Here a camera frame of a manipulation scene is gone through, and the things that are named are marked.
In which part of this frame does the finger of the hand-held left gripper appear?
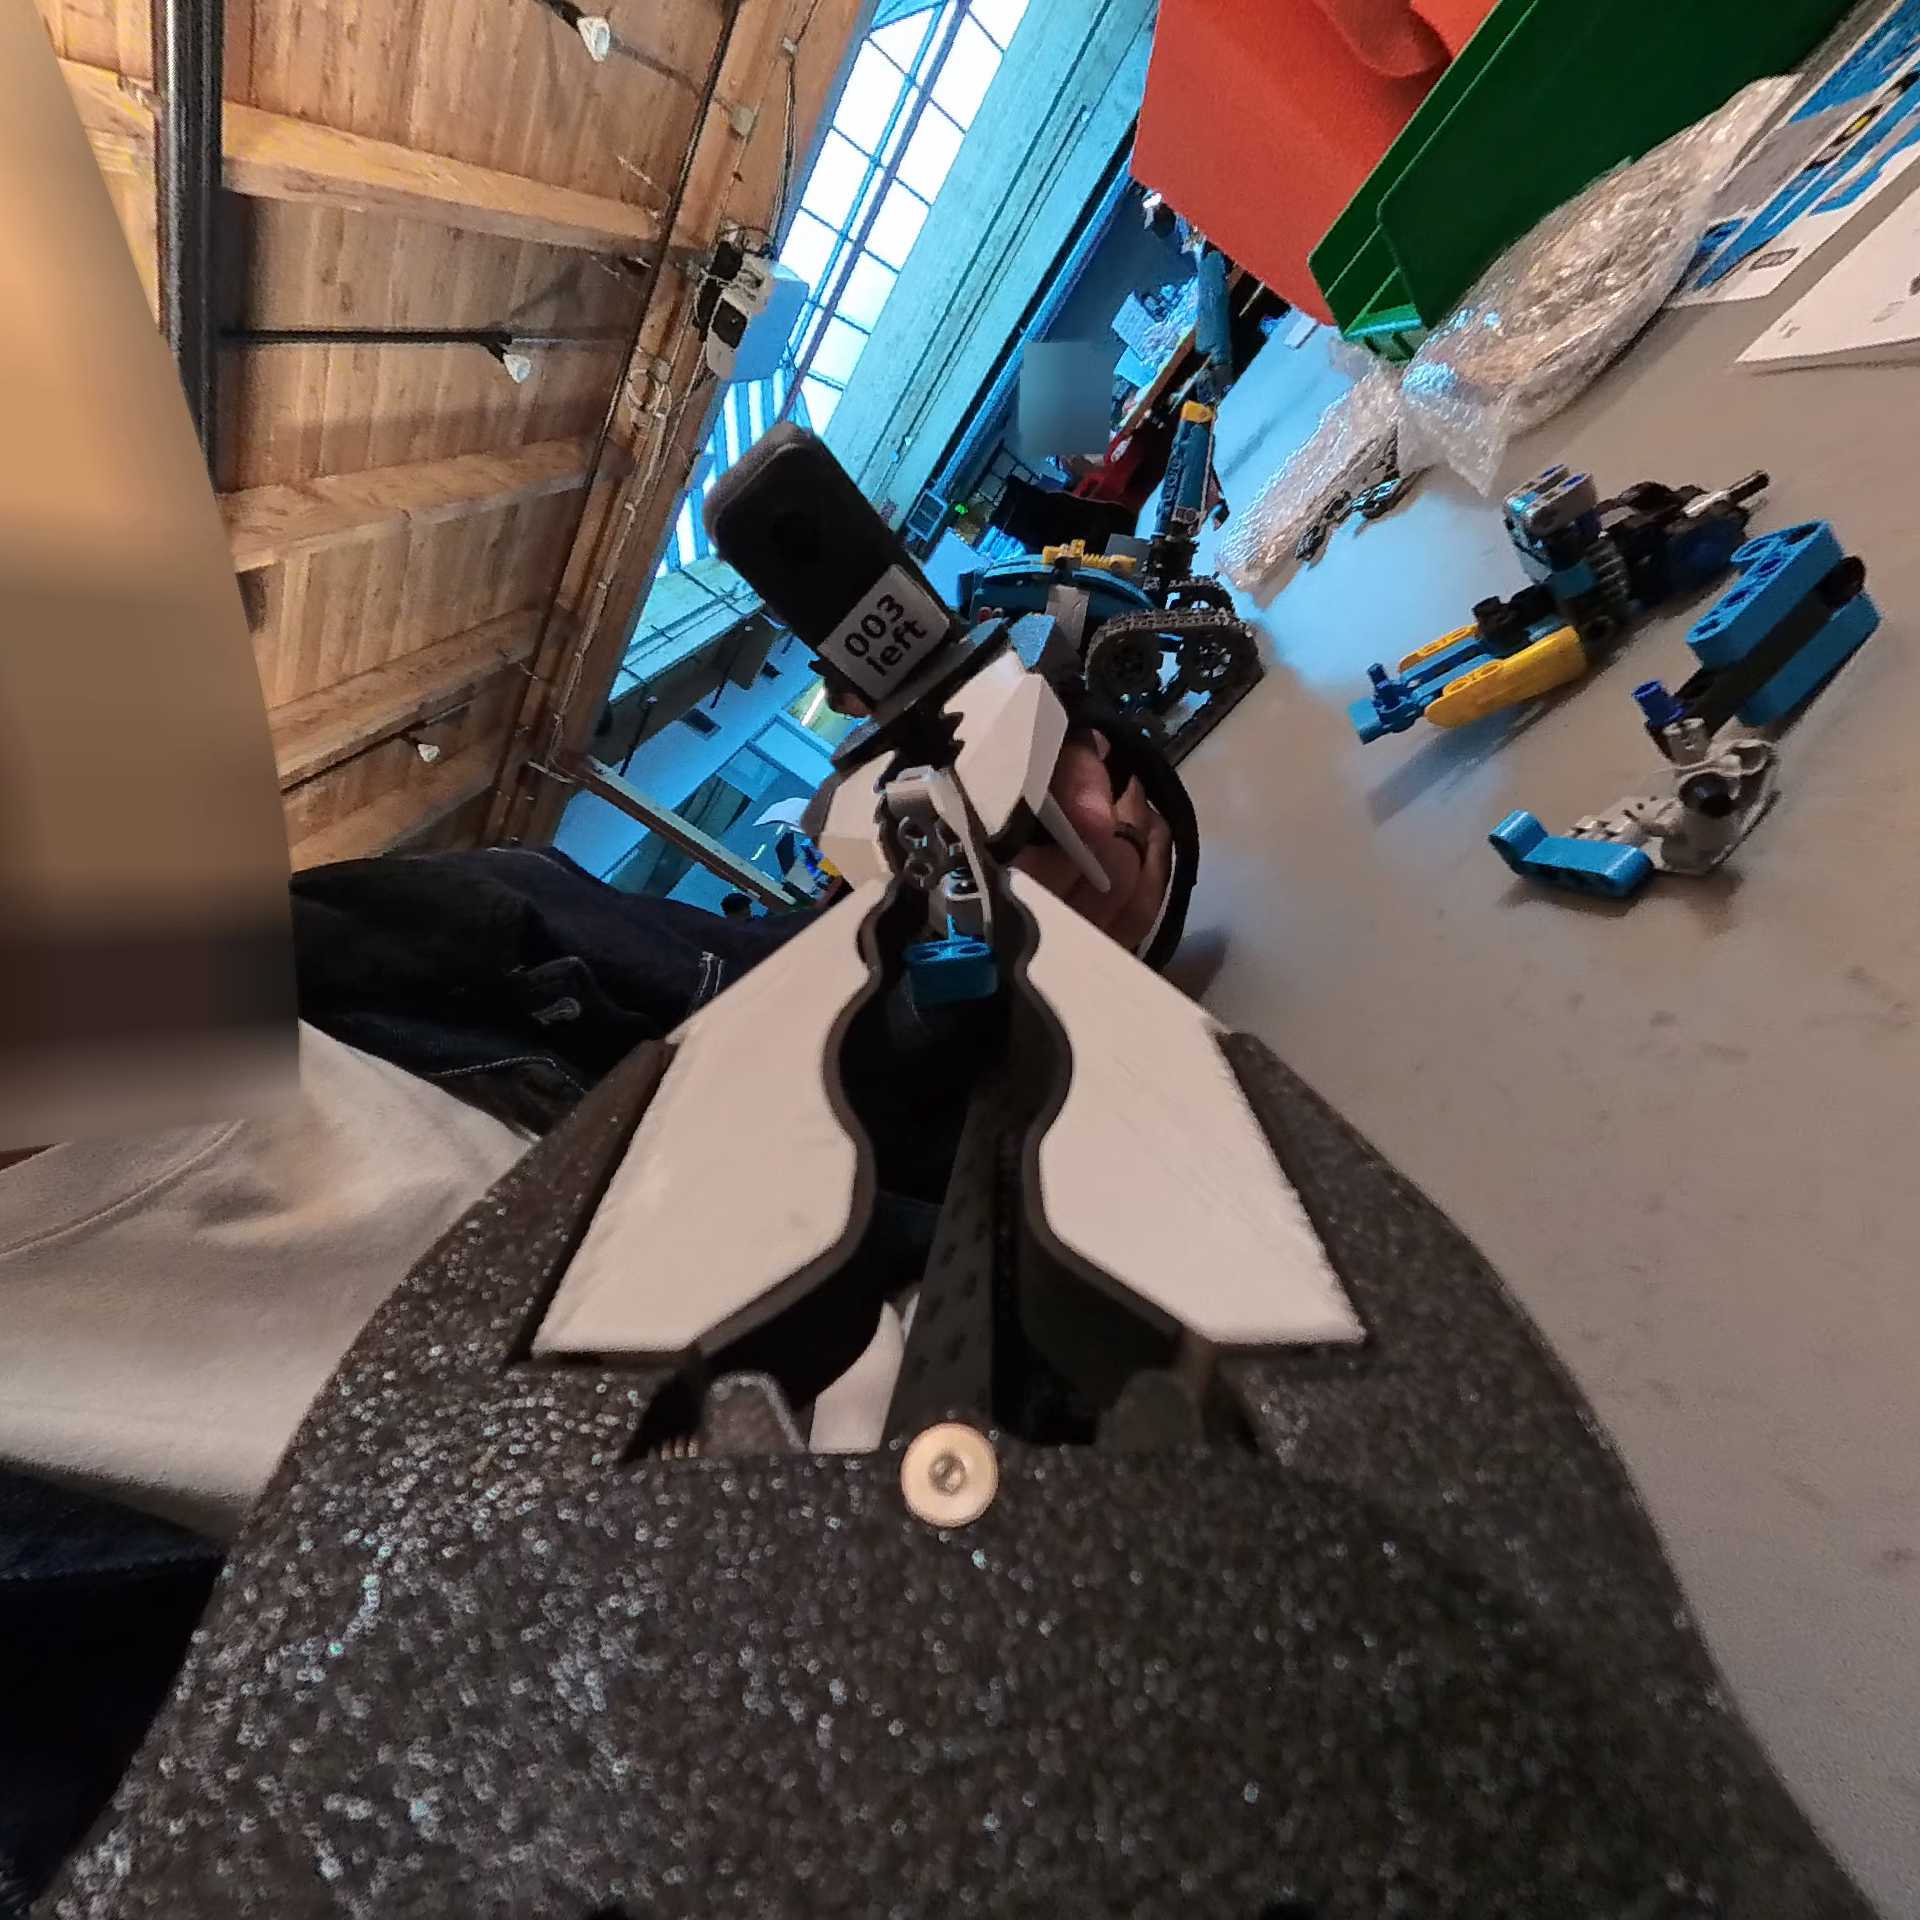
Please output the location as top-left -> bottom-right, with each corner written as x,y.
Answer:
800,758 -> 934,895
958,655 -> 1075,865

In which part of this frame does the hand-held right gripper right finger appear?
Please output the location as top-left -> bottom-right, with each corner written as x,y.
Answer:
960,871 -> 1369,1352

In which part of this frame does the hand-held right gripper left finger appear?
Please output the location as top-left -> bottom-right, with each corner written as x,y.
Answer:
528,877 -> 905,1366

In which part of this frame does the grey blue brick assembly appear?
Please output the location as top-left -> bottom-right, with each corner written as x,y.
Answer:
897,760 -> 1003,938

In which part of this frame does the blue angled brick beam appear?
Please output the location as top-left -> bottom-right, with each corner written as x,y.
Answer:
902,931 -> 1003,1010

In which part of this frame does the blue yellow black brick assembly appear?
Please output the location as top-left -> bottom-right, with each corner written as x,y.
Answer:
1347,464 -> 1777,746

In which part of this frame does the grey panel brick assembly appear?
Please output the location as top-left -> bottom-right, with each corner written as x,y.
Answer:
1486,730 -> 1784,905

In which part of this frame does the grey desk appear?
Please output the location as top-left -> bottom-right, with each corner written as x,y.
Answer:
1154,58 -> 1920,1920

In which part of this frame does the person's left hand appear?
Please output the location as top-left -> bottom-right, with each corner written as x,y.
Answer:
1049,730 -> 1186,961

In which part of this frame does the blue tracked toy robot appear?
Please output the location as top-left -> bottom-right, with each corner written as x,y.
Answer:
958,393 -> 1264,758

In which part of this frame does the dark denim jacket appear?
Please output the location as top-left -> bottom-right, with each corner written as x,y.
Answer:
289,842 -> 819,1134

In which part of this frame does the small clear plastic bag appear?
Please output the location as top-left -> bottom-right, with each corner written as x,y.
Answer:
1211,371 -> 1434,590

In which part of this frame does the person's white shirt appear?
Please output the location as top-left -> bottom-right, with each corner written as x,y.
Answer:
0,1026 -> 549,1546

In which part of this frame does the orange felt bag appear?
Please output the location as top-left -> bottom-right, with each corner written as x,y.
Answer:
1129,0 -> 1509,326

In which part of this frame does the large clear plastic bag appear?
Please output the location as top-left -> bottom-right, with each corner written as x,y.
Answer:
1398,75 -> 1808,501

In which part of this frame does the green plastic bin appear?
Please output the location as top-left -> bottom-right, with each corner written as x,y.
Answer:
1305,0 -> 1869,366

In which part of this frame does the instruction booklet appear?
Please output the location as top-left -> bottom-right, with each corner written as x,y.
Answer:
1738,224 -> 1920,371

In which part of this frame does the blue sticker sheet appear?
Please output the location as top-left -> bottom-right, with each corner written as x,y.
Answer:
1669,22 -> 1920,313

